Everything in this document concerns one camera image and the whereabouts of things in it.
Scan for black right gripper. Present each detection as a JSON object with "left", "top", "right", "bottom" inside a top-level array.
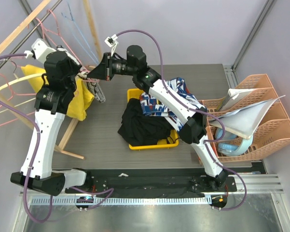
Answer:
[{"left": 86, "top": 53, "right": 136, "bottom": 82}]

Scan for newspaper print trousers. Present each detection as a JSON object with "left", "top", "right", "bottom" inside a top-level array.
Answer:
[{"left": 56, "top": 45, "right": 107, "bottom": 104}]

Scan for yellow garment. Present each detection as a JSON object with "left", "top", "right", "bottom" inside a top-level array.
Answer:
[{"left": 21, "top": 64, "right": 95, "bottom": 121}]

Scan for blue white patterned garment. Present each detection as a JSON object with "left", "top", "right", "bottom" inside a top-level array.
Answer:
[{"left": 139, "top": 77, "right": 205, "bottom": 132}]

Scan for black trousers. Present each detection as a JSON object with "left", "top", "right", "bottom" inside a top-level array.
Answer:
[{"left": 118, "top": 98, "right": 174, "bottom": 146}]

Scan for pink wire hanger with newsprint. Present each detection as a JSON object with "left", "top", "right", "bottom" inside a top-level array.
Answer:
[{"left": 35, "top": 18, "right": 92, "bottom": 82}]

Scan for cream plastic hanger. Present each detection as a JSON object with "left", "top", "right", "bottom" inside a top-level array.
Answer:
[{"left": 0, "top": 64, "right": 45, "bottom": 93}]

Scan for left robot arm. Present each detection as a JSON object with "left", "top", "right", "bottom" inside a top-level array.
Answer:
[{"left": 10, "top": 51, "right": 93, "bottom": 196}]

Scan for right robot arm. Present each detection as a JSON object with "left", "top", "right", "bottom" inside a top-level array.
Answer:
[{"left": 87, "top": 45, "right": 228, "bottom": 191}]

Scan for yellow plastic tray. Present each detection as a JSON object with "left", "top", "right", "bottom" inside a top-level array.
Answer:
[{"left": 127, "top": 88, "right": 179, "bottom": 151}]

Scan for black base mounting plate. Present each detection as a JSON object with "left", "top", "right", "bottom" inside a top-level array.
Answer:
[{"left": 66, "top": 168, "right": 237, "bottom": 199}]

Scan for white papers in rack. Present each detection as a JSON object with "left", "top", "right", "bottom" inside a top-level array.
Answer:
[{"left": 218, "top": 95, "right": 285, "bottom": 140}]

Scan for light blue headphones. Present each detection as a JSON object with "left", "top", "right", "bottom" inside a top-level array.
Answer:
[{"left": 215, "top": 128, "right": 253, "bottom": 157}]

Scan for peach file rack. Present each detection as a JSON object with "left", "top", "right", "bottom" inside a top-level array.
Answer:
[{"left": 200, "top": 74, "right": 290, "bottom": 162}]

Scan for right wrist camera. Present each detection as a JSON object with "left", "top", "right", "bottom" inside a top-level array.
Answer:
[{"left": 104, "top": 34, "right": 118, "bottom": 57}]

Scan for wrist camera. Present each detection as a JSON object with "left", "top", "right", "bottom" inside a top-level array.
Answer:
[
  {"left": 104, "top": 34, "right": 118, "bottom": 57},
  {"left": 24, "top": 38, "right": 56, "bottom": 64}
]

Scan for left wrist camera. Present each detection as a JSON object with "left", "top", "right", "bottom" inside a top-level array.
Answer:
[{"left": 24, "top": 38, "right": 56, "bottom": 64}]

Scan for wooden clothes rack frame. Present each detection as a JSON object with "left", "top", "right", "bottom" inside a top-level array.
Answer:
[{"left": 0, "top": 0, "right": 102, "bottom": 160}]

